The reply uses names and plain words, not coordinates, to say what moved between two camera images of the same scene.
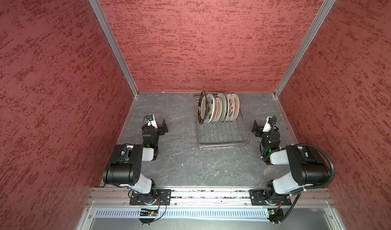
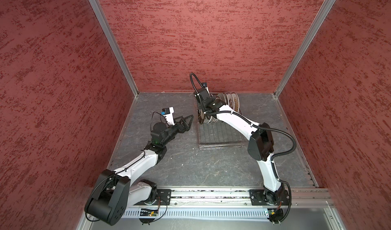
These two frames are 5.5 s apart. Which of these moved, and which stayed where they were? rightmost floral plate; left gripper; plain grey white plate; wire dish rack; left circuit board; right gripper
Moved: left gripper; right gripper
Stayed: left circuit board; wire dish rack; plain grey white plate; rightmost floral plate
